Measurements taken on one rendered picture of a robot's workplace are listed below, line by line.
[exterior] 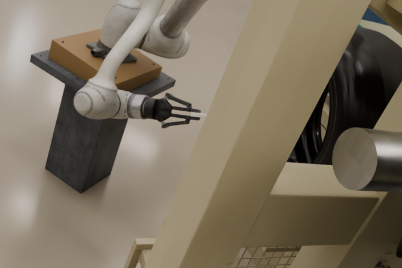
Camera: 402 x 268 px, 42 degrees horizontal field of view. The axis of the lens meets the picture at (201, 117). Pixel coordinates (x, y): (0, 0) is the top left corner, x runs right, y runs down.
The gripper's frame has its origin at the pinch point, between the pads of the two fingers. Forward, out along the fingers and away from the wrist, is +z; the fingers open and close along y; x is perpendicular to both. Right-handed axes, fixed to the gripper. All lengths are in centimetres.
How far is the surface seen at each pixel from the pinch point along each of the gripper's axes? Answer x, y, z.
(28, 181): -46, 46, -104
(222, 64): -278, -38, -91
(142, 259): 68, 30, 17
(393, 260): 8, 34, 68
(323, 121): -66, -2, 33
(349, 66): 32, -19, 51
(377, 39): 18, -28, 56
